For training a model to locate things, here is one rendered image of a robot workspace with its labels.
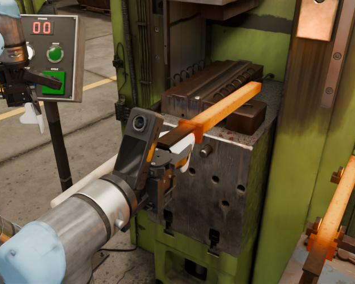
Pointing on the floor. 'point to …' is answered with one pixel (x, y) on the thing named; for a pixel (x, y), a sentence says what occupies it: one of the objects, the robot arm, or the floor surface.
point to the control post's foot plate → (100, 256)
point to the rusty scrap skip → (95, 5)
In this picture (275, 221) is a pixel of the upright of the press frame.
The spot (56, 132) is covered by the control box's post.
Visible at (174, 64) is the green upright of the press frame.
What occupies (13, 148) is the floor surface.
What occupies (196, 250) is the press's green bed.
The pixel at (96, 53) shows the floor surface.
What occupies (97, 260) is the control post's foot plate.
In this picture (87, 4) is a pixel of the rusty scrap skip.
